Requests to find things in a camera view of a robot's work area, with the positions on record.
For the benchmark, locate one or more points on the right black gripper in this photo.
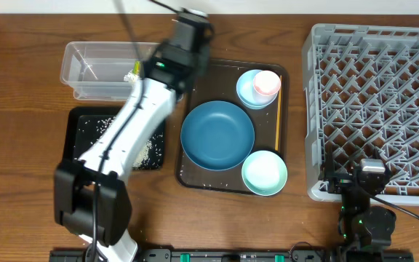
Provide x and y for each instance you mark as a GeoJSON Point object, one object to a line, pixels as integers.
{"type": "Point", "coordinates": [341, 180]}

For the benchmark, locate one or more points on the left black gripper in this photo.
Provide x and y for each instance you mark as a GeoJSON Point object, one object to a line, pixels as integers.
{"type": "Point", "coordinates": [199, 59]}

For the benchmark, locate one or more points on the white tissue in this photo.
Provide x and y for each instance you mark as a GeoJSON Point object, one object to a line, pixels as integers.
{"type": "Point", "coordinates": [131, 77]}

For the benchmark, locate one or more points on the dark blue plate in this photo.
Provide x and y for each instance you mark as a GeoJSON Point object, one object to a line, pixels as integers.
{"type": "Point", "coordinates": [217, 135]}

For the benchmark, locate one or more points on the pile of white rice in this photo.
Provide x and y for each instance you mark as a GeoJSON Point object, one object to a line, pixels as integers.
{"type": "Point", "coordinates": [91, 127]}

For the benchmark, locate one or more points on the yellow green snack wrapper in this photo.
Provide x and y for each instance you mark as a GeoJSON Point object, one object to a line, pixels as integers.
{"type": "Point", "coordinates": [136, 69]}

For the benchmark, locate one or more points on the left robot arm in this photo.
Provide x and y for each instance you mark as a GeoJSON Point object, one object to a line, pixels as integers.
{"type": "Point", "coordinates": [91, 198]}

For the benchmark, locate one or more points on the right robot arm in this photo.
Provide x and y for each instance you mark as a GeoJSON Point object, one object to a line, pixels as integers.
{"type": "Point", "coordinates": [366, 229]}

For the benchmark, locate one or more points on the grey dishwasher rack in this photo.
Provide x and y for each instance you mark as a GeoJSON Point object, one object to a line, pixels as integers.
{"type": "Point", "coordinates": [362, 96]}

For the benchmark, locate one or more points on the black waste tray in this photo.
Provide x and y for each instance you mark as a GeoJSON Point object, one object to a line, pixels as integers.
{"type": "Point", "coordinates": [73, 119]}

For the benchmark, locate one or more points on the dark brown serving tray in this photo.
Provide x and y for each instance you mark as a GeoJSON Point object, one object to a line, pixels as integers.
{"type": "Point", "coordinates": [220, 84]}

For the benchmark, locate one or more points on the mint green bowl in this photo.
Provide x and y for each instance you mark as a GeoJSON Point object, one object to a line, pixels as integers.
{"type": "Point", "coordinates": [264, 173]}

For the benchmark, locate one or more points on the light blue small plate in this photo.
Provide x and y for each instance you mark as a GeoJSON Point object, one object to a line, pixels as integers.
{"type": "Point", "coordinates": [244, 89]}

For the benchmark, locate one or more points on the clear plastic bin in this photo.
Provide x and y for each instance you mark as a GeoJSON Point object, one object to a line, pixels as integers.
{"type": "Point", "coordinates": [96, 69]}

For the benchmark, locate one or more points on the wooden chopstick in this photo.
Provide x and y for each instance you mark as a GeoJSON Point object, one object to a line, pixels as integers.
{"type": "Point", "coordinates": [278, 115]}

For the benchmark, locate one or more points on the pink cup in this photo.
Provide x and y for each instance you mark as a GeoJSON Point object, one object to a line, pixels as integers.
{"type": "Point", "coordinates": [266, 85]}

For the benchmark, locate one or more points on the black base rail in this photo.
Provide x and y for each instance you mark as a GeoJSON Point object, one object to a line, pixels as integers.
{"type": "Point", "coordinates": [166, 255]}

